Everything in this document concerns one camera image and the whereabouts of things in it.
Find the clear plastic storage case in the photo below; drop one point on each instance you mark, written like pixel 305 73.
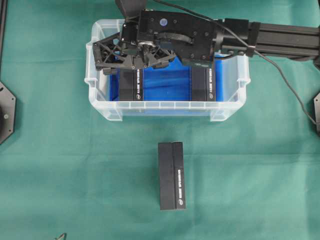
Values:
pixel 236 77

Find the black box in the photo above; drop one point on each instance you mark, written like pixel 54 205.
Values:
pixel 172 194
pixel 203 84
pixel 130 85

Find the green table cloth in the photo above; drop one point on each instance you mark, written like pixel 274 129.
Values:
pixel 67 169

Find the small dark object bottom edge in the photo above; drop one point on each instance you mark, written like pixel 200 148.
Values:
pixel 63 236

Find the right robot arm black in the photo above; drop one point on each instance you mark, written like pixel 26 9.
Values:
pixel 242 37

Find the blue cloth liner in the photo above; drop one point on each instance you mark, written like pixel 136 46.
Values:
pixel 170 88

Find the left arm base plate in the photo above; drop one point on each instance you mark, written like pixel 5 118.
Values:
pixel 7 113

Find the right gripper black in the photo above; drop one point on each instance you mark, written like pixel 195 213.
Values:
pixel 156 38

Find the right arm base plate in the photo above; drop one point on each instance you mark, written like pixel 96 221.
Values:
pixel 316 103

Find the black frame rail left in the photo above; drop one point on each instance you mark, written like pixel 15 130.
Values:
pixel 3 14

